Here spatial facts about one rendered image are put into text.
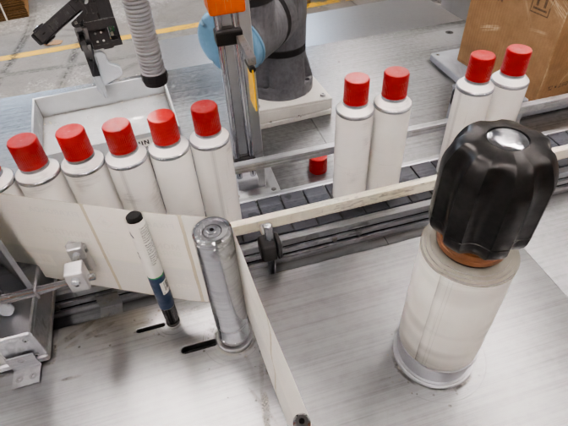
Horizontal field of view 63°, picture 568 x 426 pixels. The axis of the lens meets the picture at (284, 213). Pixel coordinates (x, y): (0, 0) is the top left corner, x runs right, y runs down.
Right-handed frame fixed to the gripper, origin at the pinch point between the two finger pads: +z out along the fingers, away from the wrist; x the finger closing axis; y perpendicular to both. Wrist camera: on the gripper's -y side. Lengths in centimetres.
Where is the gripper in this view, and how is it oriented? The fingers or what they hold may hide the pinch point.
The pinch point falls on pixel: (101, 91)
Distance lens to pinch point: 109.7
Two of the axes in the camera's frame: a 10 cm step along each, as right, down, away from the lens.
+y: 9.3, -2.9, 2.4
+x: -3.4, -3.8, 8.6
